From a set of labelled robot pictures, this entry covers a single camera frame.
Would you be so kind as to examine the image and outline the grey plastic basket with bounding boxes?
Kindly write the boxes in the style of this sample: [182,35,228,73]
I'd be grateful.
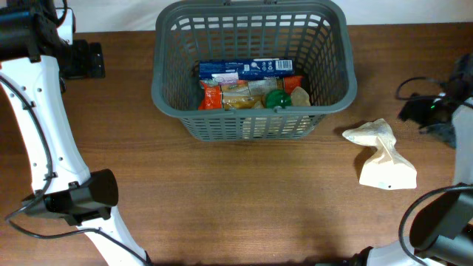
[151,0,357,141]

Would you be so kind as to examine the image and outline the beige pouch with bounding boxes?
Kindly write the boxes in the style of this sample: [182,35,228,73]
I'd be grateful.
[243,85,313,138]
[342,118,417,190]

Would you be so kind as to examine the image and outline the orange pasta package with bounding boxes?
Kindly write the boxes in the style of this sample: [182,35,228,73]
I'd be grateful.
[198,76,308,111]

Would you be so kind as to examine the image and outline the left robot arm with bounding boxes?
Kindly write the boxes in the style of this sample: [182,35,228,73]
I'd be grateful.
[1,1,151,265]

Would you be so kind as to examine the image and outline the blue cardboard box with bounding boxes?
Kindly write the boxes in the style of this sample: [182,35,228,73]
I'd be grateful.
[199,58,295,81]

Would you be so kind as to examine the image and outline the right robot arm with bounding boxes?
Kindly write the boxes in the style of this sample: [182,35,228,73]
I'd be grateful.
[347,54,472,265]

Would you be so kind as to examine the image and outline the green lid jar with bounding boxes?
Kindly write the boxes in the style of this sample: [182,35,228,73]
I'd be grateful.
[263,89,292,109]

